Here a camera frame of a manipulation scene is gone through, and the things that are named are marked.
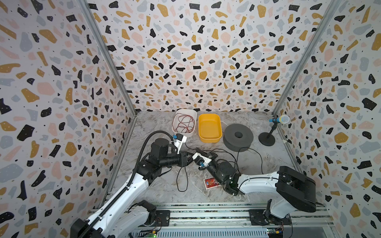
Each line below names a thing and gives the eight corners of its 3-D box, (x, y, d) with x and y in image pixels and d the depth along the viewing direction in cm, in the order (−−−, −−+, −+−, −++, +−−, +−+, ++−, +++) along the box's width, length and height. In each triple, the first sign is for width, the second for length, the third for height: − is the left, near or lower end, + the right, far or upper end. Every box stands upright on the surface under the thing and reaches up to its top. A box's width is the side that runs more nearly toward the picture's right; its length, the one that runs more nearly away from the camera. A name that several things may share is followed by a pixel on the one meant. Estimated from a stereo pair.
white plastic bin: (171, 138, 108) (170, 133, 103) (175, 112, 125) (174, 106, 121) (196, 138, 108) (196, 133, 103) (197, 112, 126) (197, 106, 121)
